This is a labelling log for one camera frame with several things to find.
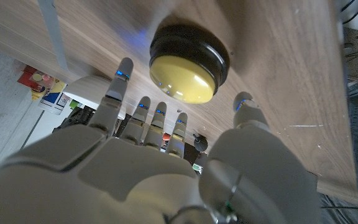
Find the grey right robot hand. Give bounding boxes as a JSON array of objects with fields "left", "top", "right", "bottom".
[{"left": 0, "top": 57, "right": 321, "bottom": 224}]

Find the yellow button with black base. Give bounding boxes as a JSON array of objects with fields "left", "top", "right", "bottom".
[{"left": 149, "top": 24, "right": 231, "bottom": 105}]

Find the white bowl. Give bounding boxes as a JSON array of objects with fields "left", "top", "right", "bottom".
[{"left": 62, "top": 75, "right": 127, "bottom": 121}]

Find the white wipes canister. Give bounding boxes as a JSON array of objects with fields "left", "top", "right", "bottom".
[{"left": 38, "top": 79, "right": 71, "bottom": 116}]

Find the yellow squeeze bottle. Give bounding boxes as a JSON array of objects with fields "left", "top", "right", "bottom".
[{"left": 29, "top": 86, "right": 48, "bottom": 101}]

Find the clear cup with coloured pieces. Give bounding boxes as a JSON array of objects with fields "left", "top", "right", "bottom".
[{"left": 29, "top": 70, "right": 55, "bottom": 91}]

